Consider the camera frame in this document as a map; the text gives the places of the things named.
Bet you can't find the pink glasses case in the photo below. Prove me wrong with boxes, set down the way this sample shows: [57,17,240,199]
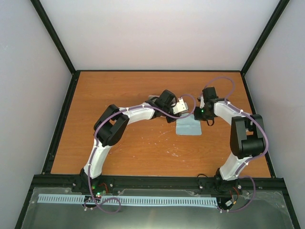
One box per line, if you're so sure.
[148,95,159,101]

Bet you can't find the light blue cleaning cloth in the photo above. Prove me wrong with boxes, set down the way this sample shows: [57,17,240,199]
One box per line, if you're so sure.
[176,114,202,136]

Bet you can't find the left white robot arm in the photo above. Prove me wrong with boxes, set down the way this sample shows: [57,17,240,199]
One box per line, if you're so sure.
[80,90,181,192]

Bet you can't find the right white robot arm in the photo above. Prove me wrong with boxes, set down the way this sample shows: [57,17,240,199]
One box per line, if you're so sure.
[194,87,269,193]

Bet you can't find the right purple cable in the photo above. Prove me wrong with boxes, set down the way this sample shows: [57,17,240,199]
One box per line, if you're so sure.
[203,76,269,213]

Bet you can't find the purple cable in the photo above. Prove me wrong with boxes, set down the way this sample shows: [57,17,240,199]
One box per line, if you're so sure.
[203,76,269,213]
[83,94,196,213]

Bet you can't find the light blue slotted cable duct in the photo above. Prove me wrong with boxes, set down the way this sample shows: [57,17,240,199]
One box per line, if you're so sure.
[37,194,218,208]

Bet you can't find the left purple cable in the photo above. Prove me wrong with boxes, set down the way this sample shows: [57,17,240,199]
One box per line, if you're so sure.
[83,94,196,213]

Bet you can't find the black aluminium frame rail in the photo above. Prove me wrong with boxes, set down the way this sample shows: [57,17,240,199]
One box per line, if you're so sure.
[30,174,286,195]

